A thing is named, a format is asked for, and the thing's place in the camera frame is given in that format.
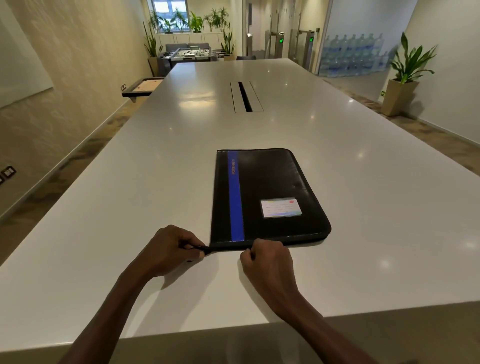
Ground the foosball table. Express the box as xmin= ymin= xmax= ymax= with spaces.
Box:
xmin=159 ymin=47 xmax=230 ymax=71

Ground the black framed wooden game board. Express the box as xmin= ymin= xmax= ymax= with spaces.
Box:
xmin=121 ymin=76 xmax=166 ymax=99

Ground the grey sofa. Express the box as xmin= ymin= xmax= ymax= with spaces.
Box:
xmin=165 ymin=42 xmax=211 ymax=53

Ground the person's right hand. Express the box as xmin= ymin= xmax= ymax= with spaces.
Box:
xmin=239 ymin=239 xmax=298 ymax=305

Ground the green plant in beige planter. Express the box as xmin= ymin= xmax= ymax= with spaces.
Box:
xmin=381 ymin=32 xmax=439 ymax=117

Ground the table cable slot cover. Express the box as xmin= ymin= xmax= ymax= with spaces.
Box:
xmin=230 ymin=80 xmax=265 ymax=114

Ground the black portfolio folder blue stripe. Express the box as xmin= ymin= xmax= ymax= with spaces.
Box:
xmin=184 ymin=148 xmax=332 ymax=255

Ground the tall plant in tan planter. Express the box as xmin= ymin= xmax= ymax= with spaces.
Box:
xmin=142 ymin=20 xmax=164 ymax=77
xmin=220 ymin=22 xmax=237 ymax=61

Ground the window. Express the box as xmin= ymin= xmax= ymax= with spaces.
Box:
xmin=151 ymin=0 xmax=188 ymax=20

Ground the person's left hand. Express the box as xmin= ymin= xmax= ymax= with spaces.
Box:
xmin=136 ymin=224 xmax=211 ymax=280

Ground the person's left forearm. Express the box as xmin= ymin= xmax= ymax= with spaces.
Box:
xmin=59 ymin=269 xmax=158 ymax=364

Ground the person's right forearm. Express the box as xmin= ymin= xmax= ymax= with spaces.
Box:
xmin=271 ymin=289 xmax=380 ymax=364

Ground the stack of water bottles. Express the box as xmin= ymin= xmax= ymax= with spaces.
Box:
xmin=319 ymin=33 xmax=391 ymax=78

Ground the metal turnstile gate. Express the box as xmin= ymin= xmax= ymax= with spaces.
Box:
xmin=292 ymin=29 xmax=316 ymax=73
xmin=264 ymin=31 xmax=286 ymax=60

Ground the white low cabinet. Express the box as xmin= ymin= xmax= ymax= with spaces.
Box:
xmin=154 ymin=32 xmax=226 ymax=52

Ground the white wall board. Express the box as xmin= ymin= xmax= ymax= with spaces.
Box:
xmin=0 ymin=0 xmax=54 ymax=110

